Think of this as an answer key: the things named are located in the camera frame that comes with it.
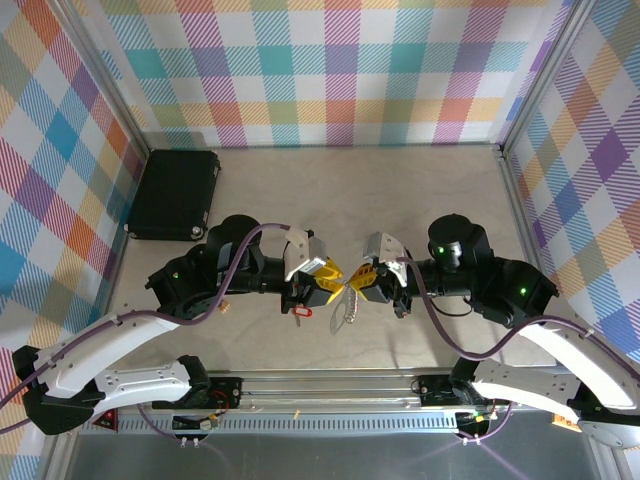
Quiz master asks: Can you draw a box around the aluminium frame post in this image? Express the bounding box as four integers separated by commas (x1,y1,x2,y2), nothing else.
498,0,594,159
59,0,152,157

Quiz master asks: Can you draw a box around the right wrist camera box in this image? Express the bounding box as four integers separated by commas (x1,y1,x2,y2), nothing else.
362,232,410,290

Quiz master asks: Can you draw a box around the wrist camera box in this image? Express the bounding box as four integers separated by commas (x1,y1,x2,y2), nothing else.
283,228,329,282
362,232,410,290

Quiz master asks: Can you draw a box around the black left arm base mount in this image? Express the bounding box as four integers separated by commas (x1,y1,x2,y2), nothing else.
205,375,244,410

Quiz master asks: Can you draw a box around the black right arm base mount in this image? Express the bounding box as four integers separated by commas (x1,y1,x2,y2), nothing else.
417,374,457,407

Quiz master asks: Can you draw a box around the black hard case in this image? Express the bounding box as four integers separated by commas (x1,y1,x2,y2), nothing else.
123,148,222,242

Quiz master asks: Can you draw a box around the perforated metal cable tray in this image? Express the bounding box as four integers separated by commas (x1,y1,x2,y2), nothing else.
117,414,461,434

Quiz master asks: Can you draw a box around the wired power connector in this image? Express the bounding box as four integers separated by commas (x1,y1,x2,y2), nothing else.
172,412,221,432
457,410,496,434

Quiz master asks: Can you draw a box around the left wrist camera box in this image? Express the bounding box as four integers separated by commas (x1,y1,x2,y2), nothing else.
283,228,329,282

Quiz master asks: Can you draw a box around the aluminium rail beam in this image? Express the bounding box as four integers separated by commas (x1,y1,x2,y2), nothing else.
114,368,581,417

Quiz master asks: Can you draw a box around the aluminium side rail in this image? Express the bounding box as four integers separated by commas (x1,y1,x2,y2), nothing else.
497,144,546,274

